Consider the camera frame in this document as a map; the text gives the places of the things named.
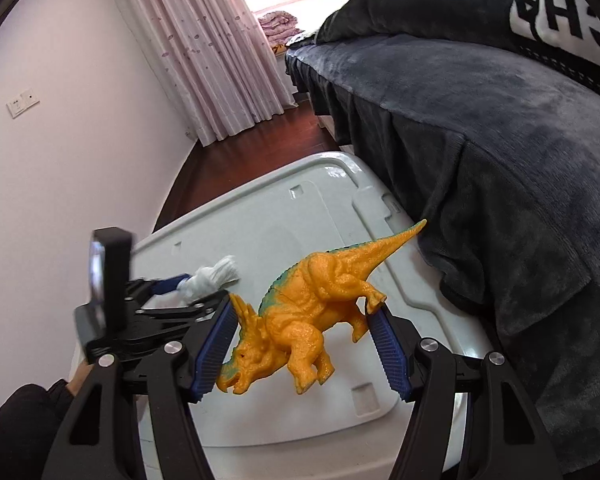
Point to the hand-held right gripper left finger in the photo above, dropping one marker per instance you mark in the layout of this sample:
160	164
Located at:
215	350

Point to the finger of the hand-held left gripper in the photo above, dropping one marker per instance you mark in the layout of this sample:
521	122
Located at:
167	284
170	320

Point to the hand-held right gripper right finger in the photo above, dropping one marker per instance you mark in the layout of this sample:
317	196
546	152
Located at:
390	355

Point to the white tissue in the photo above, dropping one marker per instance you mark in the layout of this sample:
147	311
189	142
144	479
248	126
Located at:
210	277

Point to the orange dinosaur toy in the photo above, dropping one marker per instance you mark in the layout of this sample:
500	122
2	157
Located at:
305	310

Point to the person's left forearm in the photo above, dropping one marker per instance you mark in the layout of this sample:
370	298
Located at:
25	425

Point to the person's left hand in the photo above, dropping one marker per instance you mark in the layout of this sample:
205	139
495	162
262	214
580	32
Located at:
80	377

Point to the white plastic storage box lid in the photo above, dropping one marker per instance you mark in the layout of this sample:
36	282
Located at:
305	220

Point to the dark fleece bed blanket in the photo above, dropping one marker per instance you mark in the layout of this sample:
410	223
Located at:
505	160

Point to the pink patterned curtain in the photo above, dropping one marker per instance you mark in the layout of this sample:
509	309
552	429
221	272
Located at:
205	50

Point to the yellow patterned cloth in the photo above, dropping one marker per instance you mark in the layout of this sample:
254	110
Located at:
278	49

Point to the folded pink quilt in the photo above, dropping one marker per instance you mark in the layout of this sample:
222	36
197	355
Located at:
280	25

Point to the dark pillow with white letters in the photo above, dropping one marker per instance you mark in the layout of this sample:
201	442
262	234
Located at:
430	5

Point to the white wall socket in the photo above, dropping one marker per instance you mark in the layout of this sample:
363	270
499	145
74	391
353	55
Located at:
22	104

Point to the white bed frame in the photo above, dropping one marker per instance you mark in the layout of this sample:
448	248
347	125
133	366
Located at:
330	127

